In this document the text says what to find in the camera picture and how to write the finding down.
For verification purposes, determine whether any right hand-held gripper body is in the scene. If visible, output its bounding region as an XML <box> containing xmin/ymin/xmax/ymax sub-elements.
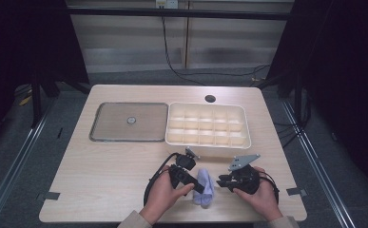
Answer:
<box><xmin>228</xmin><ymin>153</ymin><xmax>261</xmax><ymax>195</ymax></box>

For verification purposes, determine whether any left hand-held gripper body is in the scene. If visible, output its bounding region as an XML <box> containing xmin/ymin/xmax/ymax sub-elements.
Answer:
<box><xmin>167</xmin><ymin>146</ymin><xmax>201</xmax><ymax>189</ymax></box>

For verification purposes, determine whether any light purple sock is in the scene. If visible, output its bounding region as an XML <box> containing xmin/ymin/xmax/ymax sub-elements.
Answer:
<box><xmin>192</xmin><ymin>167</ymin><xmax>216</xmax><ymax>209</ymax></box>

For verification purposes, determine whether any cream divided storage box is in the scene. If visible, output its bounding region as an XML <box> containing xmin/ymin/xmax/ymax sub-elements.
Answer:
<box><xmin>165</xmin><ymin>102</ymin><xmax>252</xmax><ymax>150</ymax></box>

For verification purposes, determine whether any person's right hand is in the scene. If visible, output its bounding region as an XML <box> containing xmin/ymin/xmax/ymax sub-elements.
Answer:
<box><xmin>233</xmin><ymin>165</ymin><xmax>284</xmax><ymax>222</ymax></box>

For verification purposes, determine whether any person's left hand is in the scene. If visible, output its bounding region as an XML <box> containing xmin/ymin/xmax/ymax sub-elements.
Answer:
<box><xmin>139</xmin><ymin>164</ymin><xmax>196</xmax><ymax>224</ymax></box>

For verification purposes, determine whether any grey tape mark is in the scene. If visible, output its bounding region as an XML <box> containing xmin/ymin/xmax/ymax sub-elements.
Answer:
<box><xmin>285</xmin><ymin>187</ymin><xmax>308</xmax><ymax>197</ymax></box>
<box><xmin>35</xmin><ymin>191</ymin><xmax>61</xmax><ymax>202</ymax></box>

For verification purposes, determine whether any black curtain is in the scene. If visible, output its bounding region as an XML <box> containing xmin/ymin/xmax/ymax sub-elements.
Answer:
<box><xmin>0</xmin><ymin>0</ymin><xmax>90</xmax><ymax>153</ymax></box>
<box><xmin>266</xmin><ymin>0</ymin><xmax>368</xmax><ymax>191</ymax></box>

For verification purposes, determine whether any black horizontal bar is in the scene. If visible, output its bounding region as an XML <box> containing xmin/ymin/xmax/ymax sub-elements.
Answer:
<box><xmin>67</xmin><ymin>8</ymin><xmax>295</xmax><ymax>21</ymax></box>

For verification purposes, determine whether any black stand leg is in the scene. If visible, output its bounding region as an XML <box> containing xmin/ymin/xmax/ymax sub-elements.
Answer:
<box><xmin>30</xmin><ymin>74</ymin><xmax>43</xmax><ymax>127</ymax></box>

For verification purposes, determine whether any right hand-held gripper black cable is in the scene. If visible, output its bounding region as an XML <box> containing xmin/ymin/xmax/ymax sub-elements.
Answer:
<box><xmin>260</xmin><ymin>171</ymin><xmax>281</xmax><ymax>204</ymax></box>

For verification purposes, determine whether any hand-held gripper black cable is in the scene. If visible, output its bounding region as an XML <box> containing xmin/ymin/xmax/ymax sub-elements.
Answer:
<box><xmin>260</xmin><ymin>171</ymin><xmax>281</xmax><ymax>204</ymax></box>
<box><xmin>143</xmin><ymin>152</ymin><xmax>181</xmax><ymax>207</ymax></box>

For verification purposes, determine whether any left hand-held gripper black cable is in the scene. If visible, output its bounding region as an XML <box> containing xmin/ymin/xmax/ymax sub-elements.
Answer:
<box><xmin>143</xmin><ymin>152</ymin><xmax>181</xmax><ymax>207</ymax></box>

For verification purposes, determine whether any bundle of black cables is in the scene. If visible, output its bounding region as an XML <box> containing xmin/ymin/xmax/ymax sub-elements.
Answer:
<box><xmin>272</xmin><ymin>104</ymin><xmax>310</xmax><ymax>150</ymax></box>

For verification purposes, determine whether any metal floor rail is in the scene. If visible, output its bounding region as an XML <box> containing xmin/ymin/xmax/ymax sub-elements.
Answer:
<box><xmin>281</xmin><ymin>100</ymin><xmax>354</xmax><ymax>228</ymax></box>
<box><xmin>0</xmin><ymin>98</ymin><xmax>57</xmax><ymax>228</ymax></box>

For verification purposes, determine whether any black floor cable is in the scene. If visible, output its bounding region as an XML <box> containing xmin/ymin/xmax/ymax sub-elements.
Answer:
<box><xmin>161</xmin><ymin>15</ymin><xmax>271</xmax><ymax>87</ymax></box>

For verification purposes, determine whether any white wall socket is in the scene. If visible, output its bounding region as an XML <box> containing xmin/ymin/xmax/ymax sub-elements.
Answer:
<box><xmin>155</xmin><ymin>0</ymin><xmax>179</xmax><ymax>10</ymax></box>

